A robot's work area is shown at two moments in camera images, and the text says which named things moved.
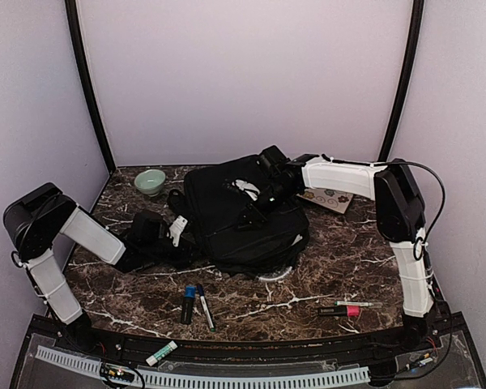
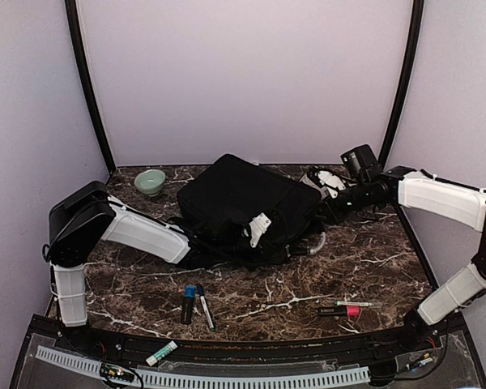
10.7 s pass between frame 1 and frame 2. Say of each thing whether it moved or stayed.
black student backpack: moved
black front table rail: stayed
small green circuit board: stayed
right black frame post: stayed
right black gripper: moved
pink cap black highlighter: stayed
